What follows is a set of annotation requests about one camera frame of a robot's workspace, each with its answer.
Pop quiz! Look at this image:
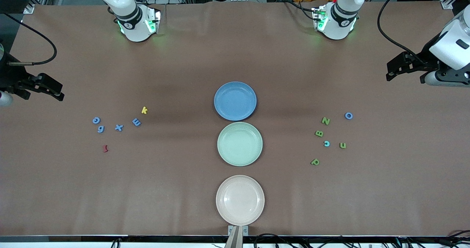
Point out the blue plate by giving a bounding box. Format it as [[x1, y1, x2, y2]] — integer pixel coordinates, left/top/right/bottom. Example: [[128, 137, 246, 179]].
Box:
[[214, 81, 257, 121]]

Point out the green plate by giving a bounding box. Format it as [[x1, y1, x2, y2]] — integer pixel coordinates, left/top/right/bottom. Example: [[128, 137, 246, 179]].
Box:
[[217, 122, 263, 167]]

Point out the brown table cover sheet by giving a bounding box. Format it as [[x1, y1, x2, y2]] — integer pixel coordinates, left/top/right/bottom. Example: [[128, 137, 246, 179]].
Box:
[[0, 0, 470, 237]]

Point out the pink beige plate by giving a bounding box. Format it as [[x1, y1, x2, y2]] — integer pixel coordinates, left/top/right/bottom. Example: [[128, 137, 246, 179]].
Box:
[[216, 175, 265, 226]]

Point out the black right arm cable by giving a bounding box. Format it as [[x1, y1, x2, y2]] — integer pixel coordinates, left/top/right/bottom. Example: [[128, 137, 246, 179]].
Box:
[[2, 12, 58, 66]]

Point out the black arm base cable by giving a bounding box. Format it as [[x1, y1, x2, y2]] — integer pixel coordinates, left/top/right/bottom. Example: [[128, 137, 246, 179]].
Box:
[[280, 0, 317, 14]]

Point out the metal table edge rail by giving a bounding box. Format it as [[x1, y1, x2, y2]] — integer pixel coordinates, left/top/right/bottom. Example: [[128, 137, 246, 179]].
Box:
[[0, 235, 470, 248]]

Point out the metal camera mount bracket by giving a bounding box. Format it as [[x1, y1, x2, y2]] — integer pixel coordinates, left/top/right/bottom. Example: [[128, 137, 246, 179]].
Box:
[[225, 225, 249, 248]]

